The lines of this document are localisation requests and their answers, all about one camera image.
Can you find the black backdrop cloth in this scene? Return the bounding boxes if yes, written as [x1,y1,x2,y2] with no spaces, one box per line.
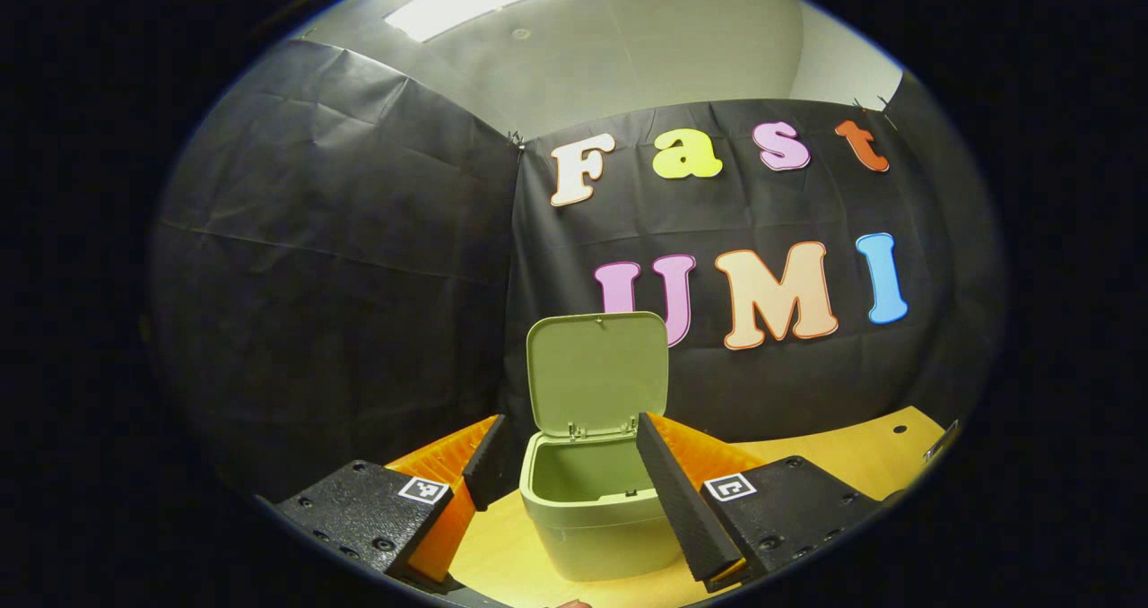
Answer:
[148,39,1005,501]

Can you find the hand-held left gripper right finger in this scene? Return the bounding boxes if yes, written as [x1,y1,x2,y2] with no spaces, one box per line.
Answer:
[635,413,884,593]

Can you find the wooden desktop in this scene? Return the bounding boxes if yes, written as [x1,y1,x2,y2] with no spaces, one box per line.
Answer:
[448,406,947,608]

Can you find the pale green desktop garbage bin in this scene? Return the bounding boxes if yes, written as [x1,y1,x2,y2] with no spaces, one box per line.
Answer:
[520,312,684,582]

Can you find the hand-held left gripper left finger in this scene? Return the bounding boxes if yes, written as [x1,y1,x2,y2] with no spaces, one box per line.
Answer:
[269,413,519,595]

